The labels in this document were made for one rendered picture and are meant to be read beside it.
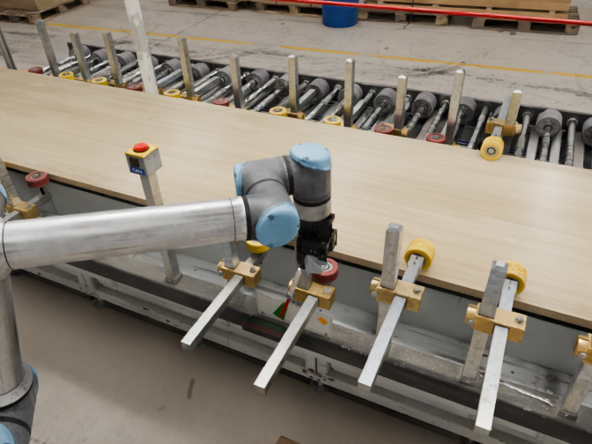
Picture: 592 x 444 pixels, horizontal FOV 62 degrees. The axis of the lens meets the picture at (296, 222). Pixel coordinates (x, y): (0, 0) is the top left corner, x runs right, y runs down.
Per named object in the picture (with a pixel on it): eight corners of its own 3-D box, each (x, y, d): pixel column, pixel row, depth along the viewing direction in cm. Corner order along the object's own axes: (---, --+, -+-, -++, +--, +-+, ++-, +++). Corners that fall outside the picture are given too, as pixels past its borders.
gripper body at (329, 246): (326, 265, 121) (325, 225, 114) (293, 255, 124) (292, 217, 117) (337, 246, 127) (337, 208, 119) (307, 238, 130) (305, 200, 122)
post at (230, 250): (241, 320, 169) (224, 204, 140) (233, 317, 170) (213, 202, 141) (247, 313, 171) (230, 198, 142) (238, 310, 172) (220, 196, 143)
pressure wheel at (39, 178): (36, 195, 205) (25, 171, 198) (56, 191, 206) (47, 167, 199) (33, 205, 198) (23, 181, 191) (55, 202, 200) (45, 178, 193)
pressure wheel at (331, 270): (331, 305, 150) (332, 277, 143) (307, 297, 153) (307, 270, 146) (341, 287, 156) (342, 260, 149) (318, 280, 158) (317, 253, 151)
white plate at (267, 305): (331, 339, 151) (331, 317, 145) (257, 314, 161) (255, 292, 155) (332, 337, 152) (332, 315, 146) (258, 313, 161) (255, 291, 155)
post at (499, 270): (469, 395, 140) (507, 270, 111) (457, 391, 141) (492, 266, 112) (472, 386, 143) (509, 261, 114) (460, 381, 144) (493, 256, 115)
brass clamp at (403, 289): (417, 314, 129) (419, 300, 126) (367, 299, 134) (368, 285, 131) (423, 299, 134) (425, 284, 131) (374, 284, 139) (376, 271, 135)
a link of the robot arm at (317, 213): (285, 202, 114) (303, 181, 121) (287, 218, 117) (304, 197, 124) (321, 210, 111) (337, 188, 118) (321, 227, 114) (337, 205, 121)
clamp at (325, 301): (329, 311, 145) (329, 299, 142) (287, 298, 150) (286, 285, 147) (336, 298, 149) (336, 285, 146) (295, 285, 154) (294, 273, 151)
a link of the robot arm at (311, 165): (282, 143, 111) (324, 136, 113) (284, 189, 118) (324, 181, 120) (292, 163, 103) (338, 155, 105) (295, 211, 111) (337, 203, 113)
